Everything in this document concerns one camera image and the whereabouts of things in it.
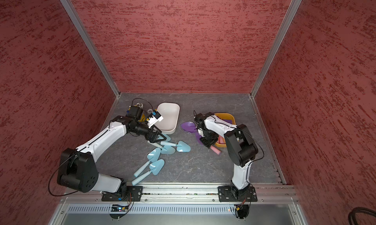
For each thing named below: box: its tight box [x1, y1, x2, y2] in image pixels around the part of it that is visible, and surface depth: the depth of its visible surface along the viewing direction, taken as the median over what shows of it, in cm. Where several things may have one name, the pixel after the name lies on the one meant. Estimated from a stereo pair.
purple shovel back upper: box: [180, 121, 199, 134], surface depth 102 cm
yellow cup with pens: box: [125, 102, 146, 122], surface depth 71 cm
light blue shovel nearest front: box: [131, 158, 165, 186], surface depth 83 cm
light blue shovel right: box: [176, 140, 192, 153], surface depth 92 cm
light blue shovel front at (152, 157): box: [133, 147, 162, 178], surface depth 88 cm
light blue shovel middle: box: [147, 140, 176, 155], surface depth 91 cm
